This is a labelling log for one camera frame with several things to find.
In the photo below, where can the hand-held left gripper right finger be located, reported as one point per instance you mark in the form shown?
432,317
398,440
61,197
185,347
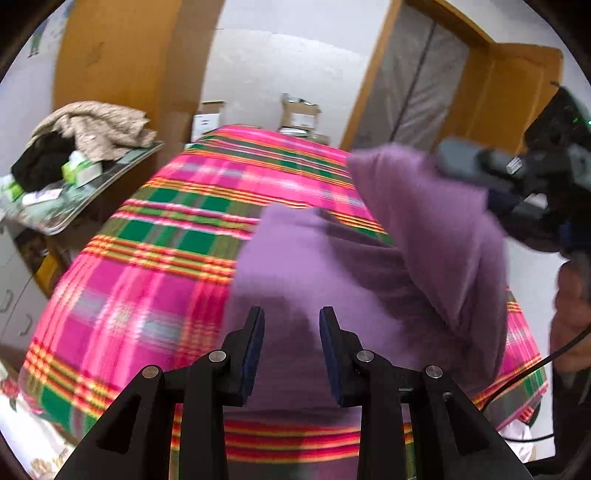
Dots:
330,355

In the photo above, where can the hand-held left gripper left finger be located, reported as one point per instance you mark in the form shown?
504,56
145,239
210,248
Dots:
253,355

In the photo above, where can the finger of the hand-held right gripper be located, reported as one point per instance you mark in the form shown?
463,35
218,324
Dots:
475,161
508,203

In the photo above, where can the purple garment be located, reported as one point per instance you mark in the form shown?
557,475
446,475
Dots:
300,277

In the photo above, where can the person's right forearm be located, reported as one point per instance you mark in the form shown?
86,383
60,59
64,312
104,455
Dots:
577,410

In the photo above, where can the person's right hand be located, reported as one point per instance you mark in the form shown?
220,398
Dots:
570,314

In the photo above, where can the wooden door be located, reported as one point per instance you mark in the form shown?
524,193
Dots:
508,92

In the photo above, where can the grey plastic sheet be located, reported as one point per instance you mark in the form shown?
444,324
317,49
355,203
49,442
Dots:
415,92

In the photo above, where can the pink plaid blanket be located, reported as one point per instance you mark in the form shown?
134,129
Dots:
138,286

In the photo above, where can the flat brown cardboard box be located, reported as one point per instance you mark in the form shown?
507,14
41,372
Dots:
319,137

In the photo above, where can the tall brown cardboard box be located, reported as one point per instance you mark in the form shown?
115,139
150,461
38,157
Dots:
300,113

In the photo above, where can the metal basin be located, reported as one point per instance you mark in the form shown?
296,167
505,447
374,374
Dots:
291,131

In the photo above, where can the orange wooden furniture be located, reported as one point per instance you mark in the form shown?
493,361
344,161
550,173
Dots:
48,274

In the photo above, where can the grey glass slab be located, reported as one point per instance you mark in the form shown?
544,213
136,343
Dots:
92,194

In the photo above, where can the white cardboard box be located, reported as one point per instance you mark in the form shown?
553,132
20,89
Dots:
207,122

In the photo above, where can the white floral bedsheet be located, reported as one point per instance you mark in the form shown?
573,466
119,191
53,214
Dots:
27,438

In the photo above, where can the white drawer cabinet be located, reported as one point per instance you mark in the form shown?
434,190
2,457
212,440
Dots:
18,295

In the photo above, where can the green white box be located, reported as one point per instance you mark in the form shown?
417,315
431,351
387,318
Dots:
81,168
11,190

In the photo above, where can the beige floral cloth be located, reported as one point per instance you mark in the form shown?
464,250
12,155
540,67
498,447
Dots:
101,124

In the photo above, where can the black cloth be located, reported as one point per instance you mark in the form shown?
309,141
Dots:
41,161

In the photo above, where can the wooden wardrobe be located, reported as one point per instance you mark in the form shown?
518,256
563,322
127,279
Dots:
120,50

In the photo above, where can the wooden door frame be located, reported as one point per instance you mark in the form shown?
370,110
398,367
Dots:
369,83

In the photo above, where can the cartoon wall sticker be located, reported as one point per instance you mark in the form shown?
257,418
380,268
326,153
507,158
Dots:
39,41

